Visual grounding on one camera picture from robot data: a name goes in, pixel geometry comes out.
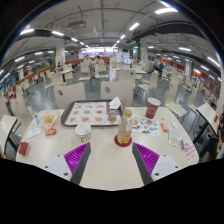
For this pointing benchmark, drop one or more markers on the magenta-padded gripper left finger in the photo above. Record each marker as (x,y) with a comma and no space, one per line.
(75,160)

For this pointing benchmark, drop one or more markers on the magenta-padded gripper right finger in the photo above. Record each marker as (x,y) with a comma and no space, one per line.
(148,160)

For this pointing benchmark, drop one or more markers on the clear bottle with yellow cap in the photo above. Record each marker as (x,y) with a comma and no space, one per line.
(125,130)

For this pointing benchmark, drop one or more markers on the flat round red coaster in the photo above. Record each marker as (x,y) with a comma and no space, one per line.
(122,145)

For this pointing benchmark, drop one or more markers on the colourful sticker sheet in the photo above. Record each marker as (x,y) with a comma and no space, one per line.
(148,126)

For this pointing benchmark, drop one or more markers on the clear plastic wrapper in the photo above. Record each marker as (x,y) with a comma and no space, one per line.
(175,138)

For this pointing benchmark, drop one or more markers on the small red food packet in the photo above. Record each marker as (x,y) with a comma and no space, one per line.
(51,132)

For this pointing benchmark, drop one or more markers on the small red sauce sachet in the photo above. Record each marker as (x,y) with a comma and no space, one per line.
(164,127)

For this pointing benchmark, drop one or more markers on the pink printed leaflet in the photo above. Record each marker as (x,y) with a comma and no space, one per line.
(190,151)

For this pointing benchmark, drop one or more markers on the small white sachet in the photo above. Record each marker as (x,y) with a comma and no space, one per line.
(173,124)

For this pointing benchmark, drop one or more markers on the open wrapper with fried food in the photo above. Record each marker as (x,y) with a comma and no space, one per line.
(50,120)

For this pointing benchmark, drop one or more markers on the dark food tray, paper liner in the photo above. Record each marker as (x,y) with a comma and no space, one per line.
(86,113)

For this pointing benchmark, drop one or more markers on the red paper cup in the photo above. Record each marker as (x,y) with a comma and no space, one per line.
(152,108)

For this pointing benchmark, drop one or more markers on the red carton box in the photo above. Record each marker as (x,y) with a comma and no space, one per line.
(23,147)

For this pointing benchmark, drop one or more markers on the small clear sanitizer bottle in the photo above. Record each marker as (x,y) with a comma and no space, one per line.
(37,120)

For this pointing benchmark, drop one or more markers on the crumpled white napkin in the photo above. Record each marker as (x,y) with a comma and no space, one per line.
(115,103)

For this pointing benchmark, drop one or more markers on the white neighbouring table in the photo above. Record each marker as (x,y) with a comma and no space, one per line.
(6,128)
(208,113)

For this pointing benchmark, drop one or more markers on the group of beige chairs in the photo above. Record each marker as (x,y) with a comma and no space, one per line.
(153,80)

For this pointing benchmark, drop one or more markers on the person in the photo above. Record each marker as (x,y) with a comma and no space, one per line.
(98,60)
(159,66)
(87,60)

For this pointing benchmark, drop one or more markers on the ceiling air conditioner unit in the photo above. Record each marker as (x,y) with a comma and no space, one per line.
(76,25)

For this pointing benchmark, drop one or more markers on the ceiling strip lights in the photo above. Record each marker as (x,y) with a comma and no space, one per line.
(166,10)

